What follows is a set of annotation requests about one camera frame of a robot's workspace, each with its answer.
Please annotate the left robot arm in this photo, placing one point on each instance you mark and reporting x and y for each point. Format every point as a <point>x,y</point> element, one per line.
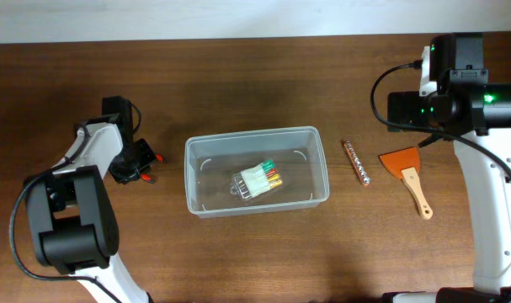
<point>71,219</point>

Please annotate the orange socket rail with sockets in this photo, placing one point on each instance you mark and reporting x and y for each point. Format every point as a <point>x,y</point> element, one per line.
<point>357,165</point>

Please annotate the clear case of coloured bits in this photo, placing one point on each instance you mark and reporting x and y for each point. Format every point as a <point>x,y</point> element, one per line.
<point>255,181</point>

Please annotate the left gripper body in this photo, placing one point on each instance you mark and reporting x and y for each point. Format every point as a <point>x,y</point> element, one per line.
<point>133,162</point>

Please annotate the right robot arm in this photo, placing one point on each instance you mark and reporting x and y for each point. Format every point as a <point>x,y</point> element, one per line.
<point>455,102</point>

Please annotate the orange scraper with wooden handle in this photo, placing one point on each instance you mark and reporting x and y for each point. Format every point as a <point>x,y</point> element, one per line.
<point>405,165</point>

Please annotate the clear plastic container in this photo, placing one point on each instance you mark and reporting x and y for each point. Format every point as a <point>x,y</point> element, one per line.
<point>211,161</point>

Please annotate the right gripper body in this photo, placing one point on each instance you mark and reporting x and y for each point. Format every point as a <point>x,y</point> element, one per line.
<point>413,110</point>

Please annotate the red handled pliers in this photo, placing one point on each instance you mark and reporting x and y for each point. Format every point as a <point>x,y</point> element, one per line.
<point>146,174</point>

